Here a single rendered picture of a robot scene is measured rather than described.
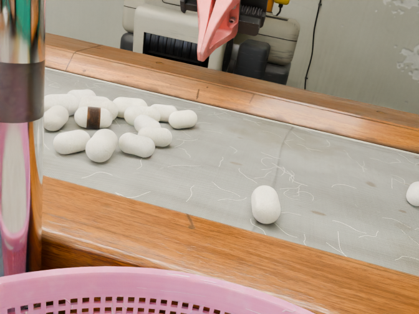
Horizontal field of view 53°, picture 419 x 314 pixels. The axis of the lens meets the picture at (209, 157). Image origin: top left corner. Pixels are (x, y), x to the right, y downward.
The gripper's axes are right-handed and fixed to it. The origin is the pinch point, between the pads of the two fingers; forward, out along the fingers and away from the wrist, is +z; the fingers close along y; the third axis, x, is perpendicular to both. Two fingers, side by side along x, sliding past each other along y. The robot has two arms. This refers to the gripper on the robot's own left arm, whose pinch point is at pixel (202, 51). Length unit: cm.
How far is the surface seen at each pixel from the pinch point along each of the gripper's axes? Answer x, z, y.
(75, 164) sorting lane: -5.1, 17.7, -5.0
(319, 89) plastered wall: 159, -123, 29
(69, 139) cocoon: -5.7, 16.0, -6.1
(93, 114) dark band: -1.7, 11.3, -7.2
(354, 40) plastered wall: 136, -142, 39
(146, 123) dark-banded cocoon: -0.9, 10.5, -2.4
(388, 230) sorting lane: -3.4, 16.0, 19.2
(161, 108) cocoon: 2.4, 6.6, -2.7
